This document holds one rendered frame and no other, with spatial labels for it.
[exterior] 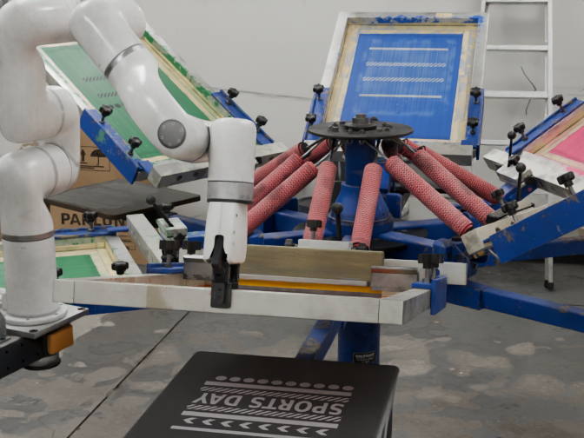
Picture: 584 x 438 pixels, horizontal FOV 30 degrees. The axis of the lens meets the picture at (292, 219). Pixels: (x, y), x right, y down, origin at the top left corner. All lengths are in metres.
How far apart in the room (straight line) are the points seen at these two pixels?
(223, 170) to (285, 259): 0.63
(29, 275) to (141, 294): 0.31
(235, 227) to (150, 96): 0.25
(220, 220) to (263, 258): 0.64
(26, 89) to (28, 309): 0.41
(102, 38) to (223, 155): 0.28
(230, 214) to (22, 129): 0.46
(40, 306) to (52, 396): 2.65
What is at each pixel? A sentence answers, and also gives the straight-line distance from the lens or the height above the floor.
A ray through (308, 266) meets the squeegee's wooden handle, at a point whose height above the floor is 1.14.
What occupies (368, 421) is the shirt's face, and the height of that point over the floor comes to 0.95.
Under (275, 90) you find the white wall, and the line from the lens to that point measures 6.53.
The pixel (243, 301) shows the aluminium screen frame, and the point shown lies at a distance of 1.75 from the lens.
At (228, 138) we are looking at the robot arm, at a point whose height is 1.51.
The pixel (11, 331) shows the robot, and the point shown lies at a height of 1.13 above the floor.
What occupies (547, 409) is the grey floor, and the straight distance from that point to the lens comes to 4.55.
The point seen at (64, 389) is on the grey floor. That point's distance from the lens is 4.76.
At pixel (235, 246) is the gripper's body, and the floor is 1.34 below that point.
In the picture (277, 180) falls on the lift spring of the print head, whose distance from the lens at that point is 3.08.
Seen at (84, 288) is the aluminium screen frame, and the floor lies 1.26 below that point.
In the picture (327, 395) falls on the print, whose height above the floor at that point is 0.95.
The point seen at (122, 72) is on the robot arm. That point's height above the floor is 1.61.
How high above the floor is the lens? 1.80
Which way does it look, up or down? 14 degrees down
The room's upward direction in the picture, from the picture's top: straight up
